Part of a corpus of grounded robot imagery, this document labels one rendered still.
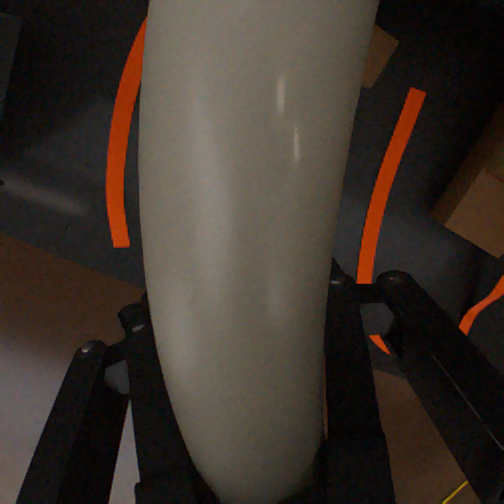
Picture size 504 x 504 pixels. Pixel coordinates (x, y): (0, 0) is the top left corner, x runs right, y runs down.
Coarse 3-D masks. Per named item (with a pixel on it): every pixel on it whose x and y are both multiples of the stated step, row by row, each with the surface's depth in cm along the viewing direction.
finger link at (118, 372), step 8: (144, 296) 16; (120, 344) 14; (112, 352) 13; (120, 352) 13; (112, 360) 13; (120, 360) 13; (112, 368) 13; (120, 368) 13; (104, 376) 13; (112, 376) 13; (120, 376) 13; (104, 384) 13; (112, 384) 13; (120, 384) 13; (128, 384) 13; (104, 392) 13; (112, 392) 13; (120, 392) 13; (128, 392) 13; (104, 400) 13
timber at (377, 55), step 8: (376, 32) 75; (384, 32) 75; (376, 40) 76; (384, 40) 76; (392, 40) 76; (376, 48) 77; (384, 48) 77; (392, 48) 77; (368, 56) 77; (376, 56) 77; (384, 56) 77; (368, 64) 78; (376, 64) 78; (384, 64) 78; (368, 72) 79; (376, 72) 79; (368, 80) 80
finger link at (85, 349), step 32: (96, 352) 13; (64, 384) 11; (96, 384) 11; (64, 416) 10; (96, 416) 11; (64, 448) 9; (96, 448) 10; (32, 480) 8; (64, 480) 8; (96, 480) 10
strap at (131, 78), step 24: (144, 24) 82; (120, 96) 89; (408, 96) 92; (120, 120) 92; (408, 120) 95; (120, 144) 95; (120, 168) 97; (384, 168) 101; (120, 192) 100; (384, 192) 104; (120, 216) 103; (120, 240) 107; (360, 264) 114
